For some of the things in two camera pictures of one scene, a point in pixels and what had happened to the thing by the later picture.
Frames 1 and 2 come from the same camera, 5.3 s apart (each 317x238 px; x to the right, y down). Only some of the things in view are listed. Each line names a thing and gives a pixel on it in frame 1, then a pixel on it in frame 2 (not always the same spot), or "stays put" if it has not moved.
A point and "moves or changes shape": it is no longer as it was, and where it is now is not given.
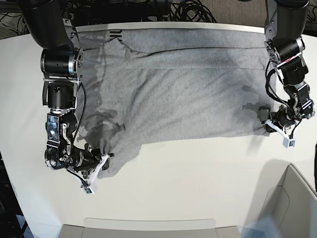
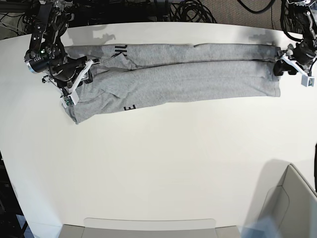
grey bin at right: (292, 204) stays put
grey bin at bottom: (115, 227) stays put
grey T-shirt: (140, 83) moves or changes shape
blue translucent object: (266, 226) stays put
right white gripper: (280, 129) → (281, 65)
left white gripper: (103, 158) → (73, 92)
